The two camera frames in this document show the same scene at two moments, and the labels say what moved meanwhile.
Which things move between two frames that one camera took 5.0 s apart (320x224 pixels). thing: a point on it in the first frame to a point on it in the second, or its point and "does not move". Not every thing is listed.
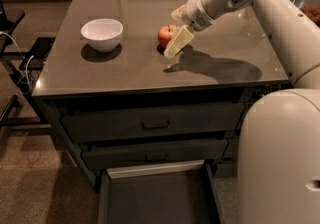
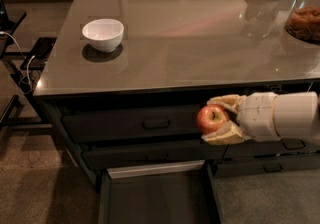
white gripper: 195,13 to 259,116
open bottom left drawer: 179,192 does not move
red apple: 165,34 to 210,116
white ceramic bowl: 103,34 does not move
